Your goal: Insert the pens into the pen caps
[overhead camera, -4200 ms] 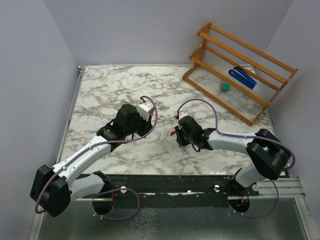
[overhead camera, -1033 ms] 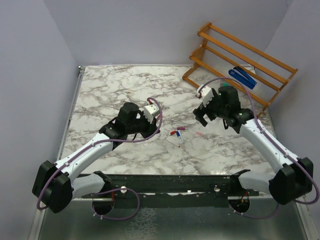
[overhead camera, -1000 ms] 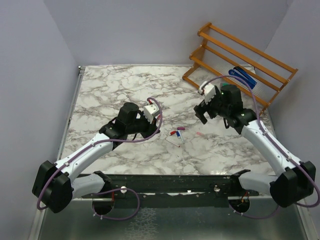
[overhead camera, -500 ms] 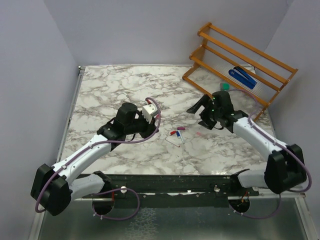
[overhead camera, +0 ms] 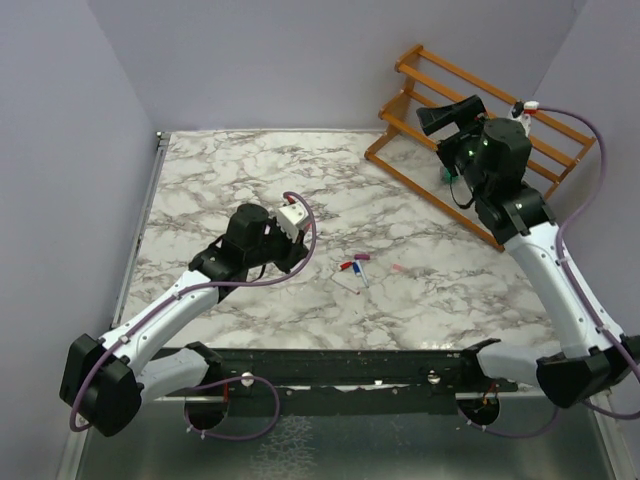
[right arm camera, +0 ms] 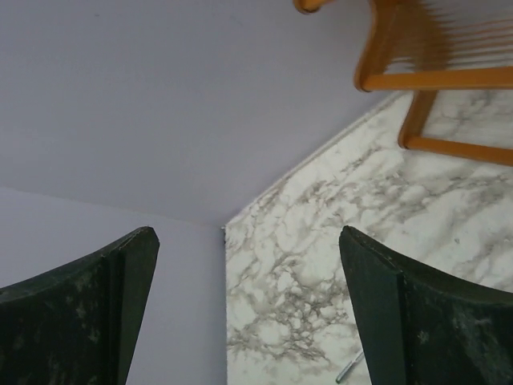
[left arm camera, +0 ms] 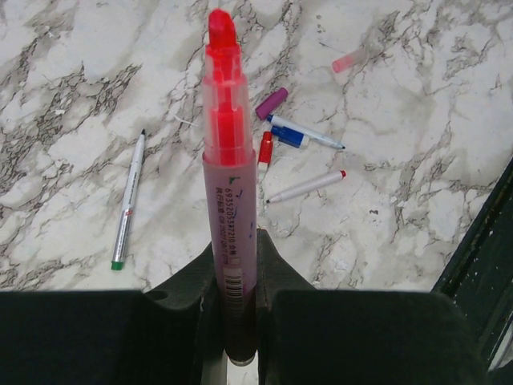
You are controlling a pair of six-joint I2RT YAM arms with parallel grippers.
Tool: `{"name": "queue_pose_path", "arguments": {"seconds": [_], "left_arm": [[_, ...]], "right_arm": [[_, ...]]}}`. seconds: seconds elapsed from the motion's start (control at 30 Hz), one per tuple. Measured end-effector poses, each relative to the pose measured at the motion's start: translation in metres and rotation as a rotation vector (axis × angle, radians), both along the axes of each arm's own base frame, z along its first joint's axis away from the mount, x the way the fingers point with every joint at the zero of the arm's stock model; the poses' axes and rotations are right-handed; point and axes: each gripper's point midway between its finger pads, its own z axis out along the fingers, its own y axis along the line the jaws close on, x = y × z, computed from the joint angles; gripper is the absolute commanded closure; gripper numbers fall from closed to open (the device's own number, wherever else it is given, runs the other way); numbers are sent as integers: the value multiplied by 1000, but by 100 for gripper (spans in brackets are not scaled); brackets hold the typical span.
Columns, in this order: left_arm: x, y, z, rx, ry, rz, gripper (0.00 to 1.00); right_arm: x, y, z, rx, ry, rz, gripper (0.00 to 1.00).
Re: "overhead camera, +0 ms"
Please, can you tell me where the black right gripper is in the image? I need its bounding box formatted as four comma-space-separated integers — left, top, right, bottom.
418, 95, 490, 200

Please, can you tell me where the aluminium table frame rail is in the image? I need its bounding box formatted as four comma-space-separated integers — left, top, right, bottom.
110, 131, 172, 327

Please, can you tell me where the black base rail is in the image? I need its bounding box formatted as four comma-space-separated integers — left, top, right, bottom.
164, 348, 519, 416

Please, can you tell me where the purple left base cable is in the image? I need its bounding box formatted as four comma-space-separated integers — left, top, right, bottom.
185, 376, 281, 442

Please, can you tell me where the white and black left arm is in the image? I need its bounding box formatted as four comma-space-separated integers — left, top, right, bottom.
59, 192, 317, 437

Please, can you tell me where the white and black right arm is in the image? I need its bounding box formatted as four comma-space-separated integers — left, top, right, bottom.
416, 96, 639, 408

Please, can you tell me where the orange wooden rack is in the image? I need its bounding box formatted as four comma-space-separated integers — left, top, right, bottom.
364, 45, 596, 250

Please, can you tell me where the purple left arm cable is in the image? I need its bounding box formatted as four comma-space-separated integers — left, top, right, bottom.
69, 191, 317, 433

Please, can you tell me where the green cube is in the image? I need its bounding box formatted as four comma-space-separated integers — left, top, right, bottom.
440, 168, 454, 184

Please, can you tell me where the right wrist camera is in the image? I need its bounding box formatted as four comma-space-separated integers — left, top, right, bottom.
507, 100, 540, 136

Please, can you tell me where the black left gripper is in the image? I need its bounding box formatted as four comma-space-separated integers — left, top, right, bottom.
246, 216, 311, 274

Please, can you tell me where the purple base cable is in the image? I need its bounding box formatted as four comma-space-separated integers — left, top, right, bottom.
185, 376, 281, 442
464, 404, 561, 439

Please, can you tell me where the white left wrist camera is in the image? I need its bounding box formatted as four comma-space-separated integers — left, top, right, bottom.
276, 203, 310, 242

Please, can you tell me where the white pen blue end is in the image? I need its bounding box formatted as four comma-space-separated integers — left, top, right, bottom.
354, 260, 369, 288

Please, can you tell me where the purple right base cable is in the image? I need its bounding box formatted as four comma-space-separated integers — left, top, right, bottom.
464, 404, 561, 439

